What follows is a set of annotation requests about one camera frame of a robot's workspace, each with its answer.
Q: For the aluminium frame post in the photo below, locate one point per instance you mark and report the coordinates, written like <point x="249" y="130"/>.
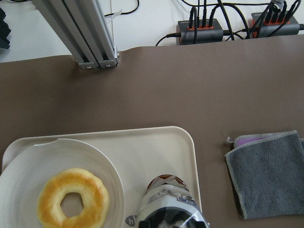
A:
<point x="81" y="26"/>

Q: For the white round plate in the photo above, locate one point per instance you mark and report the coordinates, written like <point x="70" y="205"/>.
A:
<point x="24" y="178"/>

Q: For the grey usb hub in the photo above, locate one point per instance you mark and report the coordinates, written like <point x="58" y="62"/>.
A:
<point x="204" y="35"/>
<point x="292" y="27"/>

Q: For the grey folded cloth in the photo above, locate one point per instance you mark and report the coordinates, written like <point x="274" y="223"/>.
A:
<point x="267" y="172"/>

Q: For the tea bottle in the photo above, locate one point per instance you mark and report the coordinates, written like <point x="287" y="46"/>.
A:
<point x="168" y="203"/>

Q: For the grey usb hub left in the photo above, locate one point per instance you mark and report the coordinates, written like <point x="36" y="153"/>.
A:
<point x="204" y="35"/>

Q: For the grey usb hub right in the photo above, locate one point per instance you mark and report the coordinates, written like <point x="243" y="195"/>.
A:
<point x="292" y="27"/>

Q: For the glazed donut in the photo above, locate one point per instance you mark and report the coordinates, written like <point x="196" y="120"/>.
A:
<point x="94" y="194"/>

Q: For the cream serving tray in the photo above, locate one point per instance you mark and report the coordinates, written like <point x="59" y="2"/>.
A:
<point x="139" y="155"/>

